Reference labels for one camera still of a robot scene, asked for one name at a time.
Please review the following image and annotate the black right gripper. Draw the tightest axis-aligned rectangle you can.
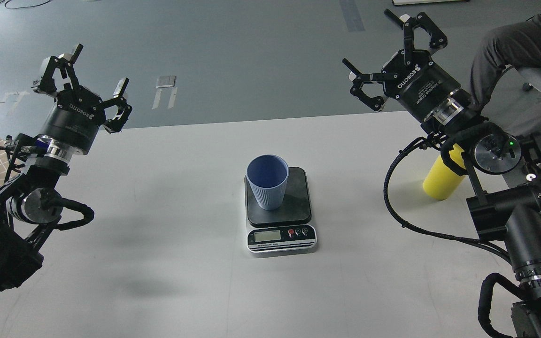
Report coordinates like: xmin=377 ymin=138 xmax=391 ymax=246
xmin=342 ymin=8 xmax=473 ymax=123

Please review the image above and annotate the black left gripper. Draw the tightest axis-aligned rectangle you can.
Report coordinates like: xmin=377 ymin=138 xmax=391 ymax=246
xmin=32 ymin=44 xmax=132 ymax=155

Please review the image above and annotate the yellow squeeze bottle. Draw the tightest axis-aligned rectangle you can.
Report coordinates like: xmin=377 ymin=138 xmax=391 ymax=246
xmin=422 ymin=154 xmax=464 ymax=200

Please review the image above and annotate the blue ribbed cup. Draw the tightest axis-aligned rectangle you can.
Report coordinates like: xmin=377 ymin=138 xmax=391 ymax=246
xmin=246 ymin=154 xmax=289 ymax=210

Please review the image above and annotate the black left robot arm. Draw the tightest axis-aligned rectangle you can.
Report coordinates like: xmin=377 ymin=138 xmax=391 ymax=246
xmin=0 ymin=44 xmax=132 ymax=292

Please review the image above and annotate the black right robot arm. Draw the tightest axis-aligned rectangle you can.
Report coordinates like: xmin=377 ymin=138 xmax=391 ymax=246
xmin=343 ymin=9 xmax=541 ymax=338

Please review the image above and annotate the digital kitchen scale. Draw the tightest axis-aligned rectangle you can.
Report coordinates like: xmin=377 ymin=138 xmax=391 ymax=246
xmin=243 ymin=167 xmax=318 ymax=257

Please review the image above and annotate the grey floor plate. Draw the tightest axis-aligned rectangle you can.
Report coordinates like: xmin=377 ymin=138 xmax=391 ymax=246
xmin=156 ymin=75 xmax=177 ymax=89

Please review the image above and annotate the grey office chair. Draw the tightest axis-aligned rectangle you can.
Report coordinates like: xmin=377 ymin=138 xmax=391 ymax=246
xmin=515 ymin=67 xmax=541 ymax=92

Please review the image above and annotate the seated person in grey trousers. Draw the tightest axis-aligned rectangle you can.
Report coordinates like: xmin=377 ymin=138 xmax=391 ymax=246
xmin=467 ymin=14 xmax=541 ymax=136

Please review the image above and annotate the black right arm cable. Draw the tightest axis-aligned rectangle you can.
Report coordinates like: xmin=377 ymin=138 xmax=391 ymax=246
xmin=383 ymin=136 xmax=511 ymax=259

